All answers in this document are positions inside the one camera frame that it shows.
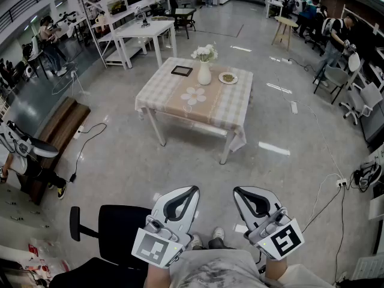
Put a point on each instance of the white swivel office chair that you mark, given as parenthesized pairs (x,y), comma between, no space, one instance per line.
(364,99)

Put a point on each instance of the person's left forearm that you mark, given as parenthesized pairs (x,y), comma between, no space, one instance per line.
(157,276)

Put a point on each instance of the person's right shoe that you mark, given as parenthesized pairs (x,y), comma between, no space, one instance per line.
(218,232)

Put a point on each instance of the clear plastic bags red print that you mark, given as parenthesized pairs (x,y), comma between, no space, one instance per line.
(39,259)

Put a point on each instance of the small white desk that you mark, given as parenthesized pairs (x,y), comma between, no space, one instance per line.
(274,3)

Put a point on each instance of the black office chair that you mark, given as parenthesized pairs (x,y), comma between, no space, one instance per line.
(120,229)

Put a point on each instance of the desk lamp with black base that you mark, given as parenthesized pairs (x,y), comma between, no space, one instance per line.
(145,24)

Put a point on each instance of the white shelving rack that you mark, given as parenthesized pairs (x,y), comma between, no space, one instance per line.
(126,54)

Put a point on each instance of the black picture frame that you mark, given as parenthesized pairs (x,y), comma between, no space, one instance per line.
(181,71)

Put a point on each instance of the person's right forearm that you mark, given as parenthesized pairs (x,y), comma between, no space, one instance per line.
(276,270)

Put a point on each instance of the grey plastic chair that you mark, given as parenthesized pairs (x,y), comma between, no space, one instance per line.
(336,76)

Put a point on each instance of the pile of green snacks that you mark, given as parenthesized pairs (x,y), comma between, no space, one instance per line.
(228,77)

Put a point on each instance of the white ceramic vase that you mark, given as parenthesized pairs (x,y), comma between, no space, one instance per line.
(204,75)

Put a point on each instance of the brown wooden bench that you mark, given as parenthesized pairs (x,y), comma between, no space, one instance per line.
(64,118)

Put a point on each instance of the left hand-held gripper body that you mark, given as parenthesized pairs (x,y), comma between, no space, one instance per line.
(162,241)

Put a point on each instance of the black square table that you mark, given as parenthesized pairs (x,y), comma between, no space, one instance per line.
(184,12)

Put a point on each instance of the white power strip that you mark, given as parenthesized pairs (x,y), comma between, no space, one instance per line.
(341,182)
(294,106)
(78,132)
(285,60)

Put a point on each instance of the round wooden stool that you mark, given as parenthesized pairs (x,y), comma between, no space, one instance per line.
(286,21)

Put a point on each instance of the white round plate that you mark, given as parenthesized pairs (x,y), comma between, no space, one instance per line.
(220,77)

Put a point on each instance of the white artificial flowers bunch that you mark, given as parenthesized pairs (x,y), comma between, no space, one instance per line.
(204,52)

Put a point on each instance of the grey low cabinet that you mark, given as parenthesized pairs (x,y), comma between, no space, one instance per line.
(24,214)

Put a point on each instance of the person's grey shirt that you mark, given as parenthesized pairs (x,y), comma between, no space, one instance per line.
(222,268)

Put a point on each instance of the black and white headset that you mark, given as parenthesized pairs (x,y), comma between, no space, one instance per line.
(367,175)

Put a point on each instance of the table with beige checkered tablecloth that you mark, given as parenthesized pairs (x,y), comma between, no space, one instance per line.
(162,85)

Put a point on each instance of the person's dark trousers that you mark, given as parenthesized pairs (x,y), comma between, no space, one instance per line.
(219,244)

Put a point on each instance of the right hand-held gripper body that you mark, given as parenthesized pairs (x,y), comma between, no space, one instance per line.
(282,238)

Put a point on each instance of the person's shoe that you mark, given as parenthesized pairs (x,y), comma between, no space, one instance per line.
(196,241)
(218,232)

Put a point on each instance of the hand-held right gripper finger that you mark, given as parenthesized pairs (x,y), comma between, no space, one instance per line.
(274,202)
(246,214)

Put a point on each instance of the large white desk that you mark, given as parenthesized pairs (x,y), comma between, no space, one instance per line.
(144,31)

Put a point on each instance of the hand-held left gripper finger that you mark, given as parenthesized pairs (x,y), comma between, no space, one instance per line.
(193,211)
(160,201)

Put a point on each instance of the person's left shoe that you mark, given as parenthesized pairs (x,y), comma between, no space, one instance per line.
(196,241)

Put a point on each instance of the white slatted panel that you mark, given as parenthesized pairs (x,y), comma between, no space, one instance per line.
(369,267)

